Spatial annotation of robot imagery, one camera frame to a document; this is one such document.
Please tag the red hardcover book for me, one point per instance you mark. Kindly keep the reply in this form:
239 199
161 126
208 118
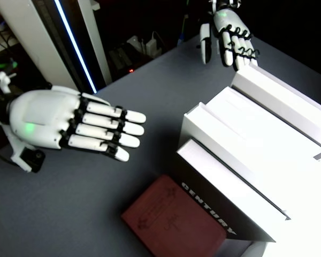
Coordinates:
174 222

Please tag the white pillar with blue light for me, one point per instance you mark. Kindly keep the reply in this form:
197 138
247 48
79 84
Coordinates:
56 40

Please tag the white power adapter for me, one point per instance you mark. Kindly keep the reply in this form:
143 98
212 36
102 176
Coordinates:
152 45

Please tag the black device with red light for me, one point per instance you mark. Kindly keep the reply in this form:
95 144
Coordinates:
121 60

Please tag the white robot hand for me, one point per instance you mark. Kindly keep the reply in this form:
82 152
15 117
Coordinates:
224 20
42 115

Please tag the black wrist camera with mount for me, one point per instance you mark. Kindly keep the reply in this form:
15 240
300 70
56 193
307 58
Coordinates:
30 159

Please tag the grey table cloth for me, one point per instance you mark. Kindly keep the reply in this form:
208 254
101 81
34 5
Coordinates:
96 192

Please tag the large white book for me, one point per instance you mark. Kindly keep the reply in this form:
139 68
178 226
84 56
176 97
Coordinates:
256 139

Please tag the white book with grey corner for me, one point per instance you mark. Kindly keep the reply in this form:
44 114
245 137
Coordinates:
273 93

